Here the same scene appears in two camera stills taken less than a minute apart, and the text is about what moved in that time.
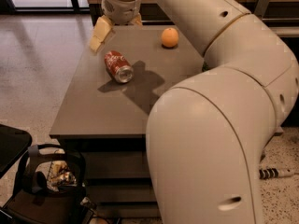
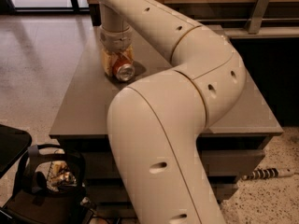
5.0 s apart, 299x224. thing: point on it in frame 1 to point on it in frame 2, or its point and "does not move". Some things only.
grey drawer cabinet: x=107 y=108 does not move
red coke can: x=119 y=66 does not move
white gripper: x=121 y=10 to x=116 y=41
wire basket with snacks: x=60 y=175 does not move
